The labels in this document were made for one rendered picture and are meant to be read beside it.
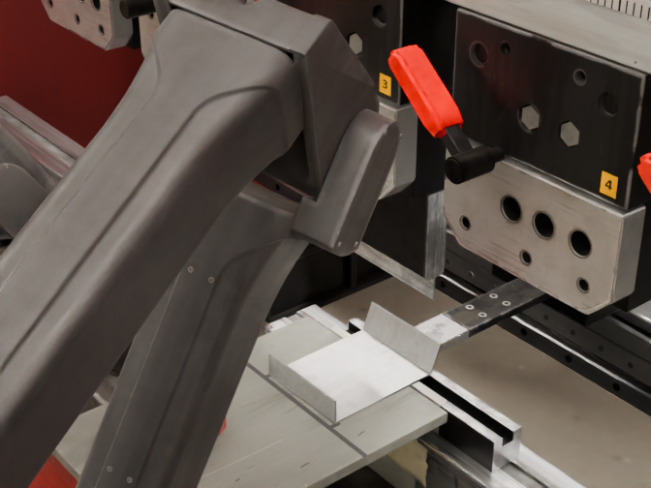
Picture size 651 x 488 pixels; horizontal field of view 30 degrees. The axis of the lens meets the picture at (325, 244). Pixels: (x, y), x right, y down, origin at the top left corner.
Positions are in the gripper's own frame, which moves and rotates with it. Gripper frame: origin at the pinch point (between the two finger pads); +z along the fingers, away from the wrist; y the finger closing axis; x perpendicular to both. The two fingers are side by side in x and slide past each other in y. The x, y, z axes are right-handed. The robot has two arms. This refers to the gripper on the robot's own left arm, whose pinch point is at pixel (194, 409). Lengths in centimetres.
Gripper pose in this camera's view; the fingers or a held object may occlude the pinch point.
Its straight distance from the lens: 92.6
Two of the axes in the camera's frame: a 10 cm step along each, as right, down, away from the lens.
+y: -6.2, -3.9, 6.8
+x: -6.9, 6.9, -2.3
